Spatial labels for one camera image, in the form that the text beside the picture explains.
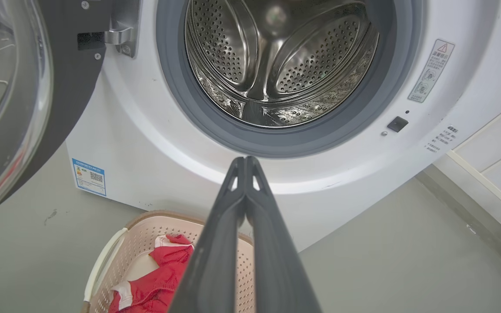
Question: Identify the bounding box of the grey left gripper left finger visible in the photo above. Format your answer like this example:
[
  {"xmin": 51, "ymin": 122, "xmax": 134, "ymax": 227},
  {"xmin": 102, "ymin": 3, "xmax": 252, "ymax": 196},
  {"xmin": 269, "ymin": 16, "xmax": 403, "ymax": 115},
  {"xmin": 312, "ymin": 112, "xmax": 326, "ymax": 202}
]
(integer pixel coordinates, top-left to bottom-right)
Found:
[{"xmin": 168, "ymin": 157, "xmax": 247, "ymax": 313}]

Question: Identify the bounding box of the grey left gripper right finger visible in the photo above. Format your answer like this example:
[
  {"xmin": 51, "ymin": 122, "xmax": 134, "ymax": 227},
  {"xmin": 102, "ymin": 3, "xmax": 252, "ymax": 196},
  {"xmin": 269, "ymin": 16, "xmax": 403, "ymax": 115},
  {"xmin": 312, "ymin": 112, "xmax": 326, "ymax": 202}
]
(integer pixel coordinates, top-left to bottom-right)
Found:
[{"xmin": 246, "ymin": 156, "xmax": 323, "ymax": 313}]

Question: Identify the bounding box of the grey rubber door gasket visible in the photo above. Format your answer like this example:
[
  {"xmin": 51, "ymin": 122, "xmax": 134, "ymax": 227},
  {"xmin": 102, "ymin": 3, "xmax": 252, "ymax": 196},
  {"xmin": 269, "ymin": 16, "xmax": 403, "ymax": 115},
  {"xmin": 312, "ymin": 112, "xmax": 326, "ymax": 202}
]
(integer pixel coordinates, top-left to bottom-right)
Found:
[{"xmin": 155, "ymin": 0, "xmax": 424, "ymax": 160}]

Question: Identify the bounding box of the grey triangle warning sticker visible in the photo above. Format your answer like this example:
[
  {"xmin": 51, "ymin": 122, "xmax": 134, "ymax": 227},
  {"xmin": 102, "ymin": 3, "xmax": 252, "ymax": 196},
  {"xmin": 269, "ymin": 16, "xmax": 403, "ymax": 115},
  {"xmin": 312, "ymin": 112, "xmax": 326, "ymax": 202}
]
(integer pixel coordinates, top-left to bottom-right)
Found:
[{"xmin": 407, "ymin": 39, "xmax": 456, "ymax": 104}]

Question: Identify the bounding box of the stainless steel washing machine drum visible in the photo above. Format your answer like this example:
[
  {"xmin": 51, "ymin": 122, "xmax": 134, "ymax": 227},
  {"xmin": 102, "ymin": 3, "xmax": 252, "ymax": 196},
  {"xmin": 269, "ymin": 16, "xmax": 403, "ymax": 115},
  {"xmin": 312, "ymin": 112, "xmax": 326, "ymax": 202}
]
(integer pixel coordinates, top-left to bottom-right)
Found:
[{"xmin": 184, "ymin": 0, "xmax": 381, "ymax": 128}]

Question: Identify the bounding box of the metal door hinge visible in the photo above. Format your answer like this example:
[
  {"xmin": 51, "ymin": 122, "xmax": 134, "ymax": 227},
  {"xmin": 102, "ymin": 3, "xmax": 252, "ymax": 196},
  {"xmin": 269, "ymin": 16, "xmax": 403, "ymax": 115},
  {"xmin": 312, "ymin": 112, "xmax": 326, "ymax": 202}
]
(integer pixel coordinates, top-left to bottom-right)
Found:
[{"xmin": 104, "ymin": 0, "xmax": 141, "ymax": 58}]

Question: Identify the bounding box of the white front-load washing machine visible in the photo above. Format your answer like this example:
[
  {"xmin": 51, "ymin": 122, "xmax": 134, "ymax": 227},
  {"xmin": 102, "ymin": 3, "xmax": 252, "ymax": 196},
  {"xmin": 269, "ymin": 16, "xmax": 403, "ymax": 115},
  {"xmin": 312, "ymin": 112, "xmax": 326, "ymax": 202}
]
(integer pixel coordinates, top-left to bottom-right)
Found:
[{"xmin": 65, "ymin": 0, "xmax": 501, "ymax": 253}]

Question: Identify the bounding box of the white panelled frame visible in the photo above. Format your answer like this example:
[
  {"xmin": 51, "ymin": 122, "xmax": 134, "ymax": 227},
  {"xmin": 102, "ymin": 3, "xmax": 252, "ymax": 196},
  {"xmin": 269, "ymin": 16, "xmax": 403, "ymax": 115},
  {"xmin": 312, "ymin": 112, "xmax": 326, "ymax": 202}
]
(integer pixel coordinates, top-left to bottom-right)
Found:
[{"xmin": 432, "ymin": 90, "xmax": 501, "ymax": 250}]

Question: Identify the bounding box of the washing machine door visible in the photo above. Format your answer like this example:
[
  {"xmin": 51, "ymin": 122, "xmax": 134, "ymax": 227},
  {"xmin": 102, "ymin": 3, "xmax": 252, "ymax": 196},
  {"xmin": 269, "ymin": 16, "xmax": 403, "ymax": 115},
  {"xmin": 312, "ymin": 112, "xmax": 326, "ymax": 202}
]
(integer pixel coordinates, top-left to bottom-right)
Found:
[{"xmin": 0, "ymin": 0, "xmax": 143, "ymax": 227}]

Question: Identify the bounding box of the red and white garment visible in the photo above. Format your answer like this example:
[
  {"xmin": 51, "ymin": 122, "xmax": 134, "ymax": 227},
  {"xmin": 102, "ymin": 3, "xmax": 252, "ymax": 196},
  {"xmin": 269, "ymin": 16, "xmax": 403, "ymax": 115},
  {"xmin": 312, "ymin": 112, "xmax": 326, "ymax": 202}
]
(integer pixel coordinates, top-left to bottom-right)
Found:
[{"xmin": 108, "ymin": 233, "xmax": 196, "ymax": 313}]

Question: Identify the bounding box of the blue energy label sticker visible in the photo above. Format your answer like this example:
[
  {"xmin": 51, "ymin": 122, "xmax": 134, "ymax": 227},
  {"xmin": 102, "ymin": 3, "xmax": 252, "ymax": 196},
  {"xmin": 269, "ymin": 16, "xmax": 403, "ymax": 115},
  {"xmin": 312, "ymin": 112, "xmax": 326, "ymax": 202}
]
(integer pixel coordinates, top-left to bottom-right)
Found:
[{"xmin": 71, "ymin": 158, "xmax": 107, "ymax": 197}]

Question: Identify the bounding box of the beige perforated laundry basket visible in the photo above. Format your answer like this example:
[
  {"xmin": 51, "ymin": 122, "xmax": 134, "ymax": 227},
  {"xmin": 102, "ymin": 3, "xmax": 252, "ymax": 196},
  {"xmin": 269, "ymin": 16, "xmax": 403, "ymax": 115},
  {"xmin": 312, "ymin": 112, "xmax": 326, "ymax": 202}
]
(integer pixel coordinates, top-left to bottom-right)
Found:
[{"xmin": 80, "ymin": 210, "xmax": 258, "ymax": 313}]

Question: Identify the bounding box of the black door latch socket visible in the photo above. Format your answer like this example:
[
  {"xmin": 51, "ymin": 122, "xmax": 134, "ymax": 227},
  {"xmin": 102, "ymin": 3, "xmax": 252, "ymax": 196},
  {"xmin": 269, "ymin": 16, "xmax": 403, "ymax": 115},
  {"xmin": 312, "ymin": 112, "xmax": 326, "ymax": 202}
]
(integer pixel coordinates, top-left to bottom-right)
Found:
[{"xmin": 386, "ymin": 116, "xmax": 409, "ymax": 133}]

